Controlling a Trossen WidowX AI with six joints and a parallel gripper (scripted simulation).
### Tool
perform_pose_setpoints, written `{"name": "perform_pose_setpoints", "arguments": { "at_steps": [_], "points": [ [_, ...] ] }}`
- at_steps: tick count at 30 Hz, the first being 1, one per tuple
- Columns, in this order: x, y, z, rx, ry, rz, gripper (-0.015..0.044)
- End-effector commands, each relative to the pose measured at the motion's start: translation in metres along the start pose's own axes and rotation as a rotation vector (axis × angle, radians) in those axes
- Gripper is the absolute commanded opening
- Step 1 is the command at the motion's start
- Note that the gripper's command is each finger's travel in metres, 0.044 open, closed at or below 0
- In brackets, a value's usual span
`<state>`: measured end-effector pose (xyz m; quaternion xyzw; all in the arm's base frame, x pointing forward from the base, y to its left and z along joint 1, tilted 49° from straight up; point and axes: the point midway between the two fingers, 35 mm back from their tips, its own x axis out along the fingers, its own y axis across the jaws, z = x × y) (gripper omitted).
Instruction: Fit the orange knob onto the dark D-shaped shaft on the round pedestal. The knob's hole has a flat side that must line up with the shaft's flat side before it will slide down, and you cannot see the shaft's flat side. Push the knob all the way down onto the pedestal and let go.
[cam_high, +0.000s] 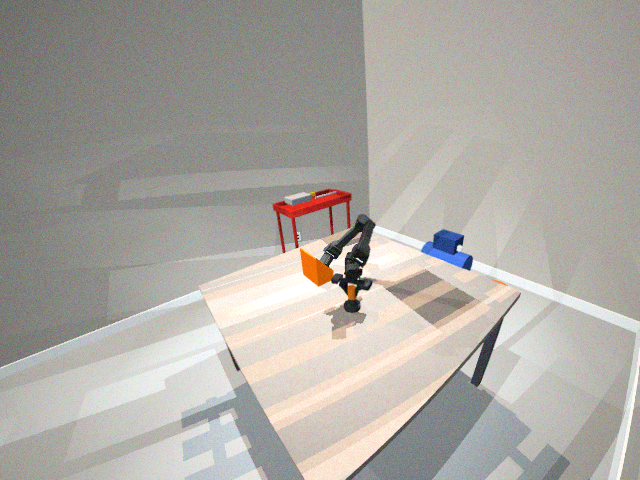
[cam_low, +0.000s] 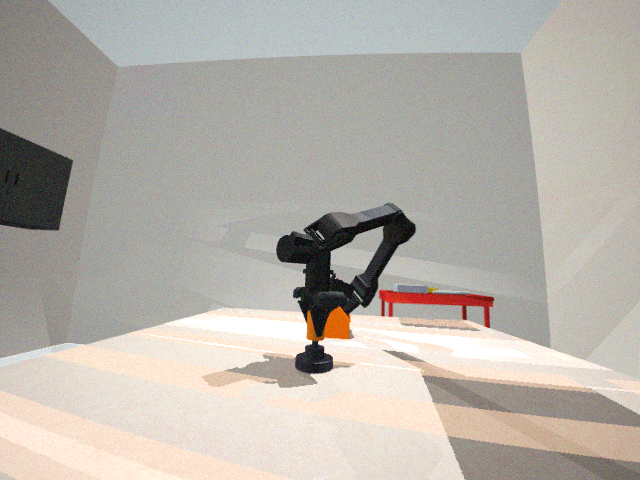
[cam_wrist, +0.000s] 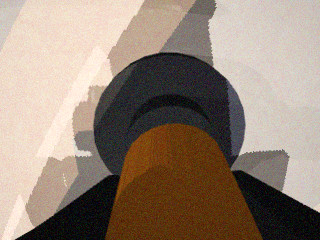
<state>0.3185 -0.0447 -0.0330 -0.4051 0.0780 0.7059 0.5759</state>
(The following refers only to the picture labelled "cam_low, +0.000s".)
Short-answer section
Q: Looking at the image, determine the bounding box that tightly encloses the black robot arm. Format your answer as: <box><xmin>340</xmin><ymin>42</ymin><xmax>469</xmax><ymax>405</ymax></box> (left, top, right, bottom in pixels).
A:
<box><xmin>276</xmin><ymin>202</ymin><xmax>416</xmax><ymax>316</ymax></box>

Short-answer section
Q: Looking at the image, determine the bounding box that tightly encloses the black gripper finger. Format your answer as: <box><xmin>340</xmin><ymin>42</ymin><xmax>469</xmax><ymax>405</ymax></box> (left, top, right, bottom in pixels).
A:
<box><xmin>308</xmin><ymin>305</ymin><xmax>338</xmax><ymax>337</ymax></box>
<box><xmin>297</xmin><ymin>301</ymin><xmax>314</xmax><ymax>324</ymax></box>

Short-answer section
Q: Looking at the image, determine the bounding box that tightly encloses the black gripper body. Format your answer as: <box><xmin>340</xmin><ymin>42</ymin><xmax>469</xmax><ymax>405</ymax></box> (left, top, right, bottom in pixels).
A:
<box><xmin>293</xmin><ymin>265</ymin><xmax>347</xmax><ymax>307</ymax></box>

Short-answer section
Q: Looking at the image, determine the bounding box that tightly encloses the orange knob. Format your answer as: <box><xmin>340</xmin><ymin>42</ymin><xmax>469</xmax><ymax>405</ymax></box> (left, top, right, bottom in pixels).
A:
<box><xmin>306</xmin><ymin>311</ymin><xmax>325</xmax><ymax>341</ymax></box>

